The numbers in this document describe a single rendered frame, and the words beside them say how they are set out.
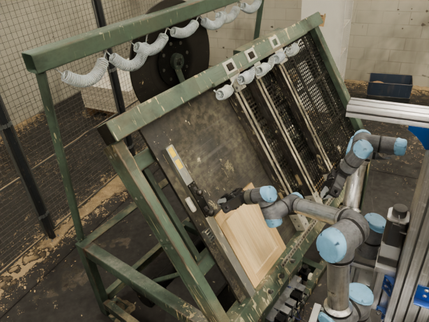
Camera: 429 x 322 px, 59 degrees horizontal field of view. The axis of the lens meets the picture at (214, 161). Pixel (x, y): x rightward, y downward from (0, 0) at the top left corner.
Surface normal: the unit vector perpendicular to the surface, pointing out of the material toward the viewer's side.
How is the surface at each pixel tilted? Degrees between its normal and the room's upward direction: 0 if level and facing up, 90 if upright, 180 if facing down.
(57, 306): 0
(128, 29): 90
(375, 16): 90
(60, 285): 0
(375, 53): 90
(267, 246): 59
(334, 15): 90
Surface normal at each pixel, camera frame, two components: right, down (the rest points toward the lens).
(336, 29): -0.45, 0.52
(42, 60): 0.80, 0.28
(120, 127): 0.65, -0.18
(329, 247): -0.82, 0.25
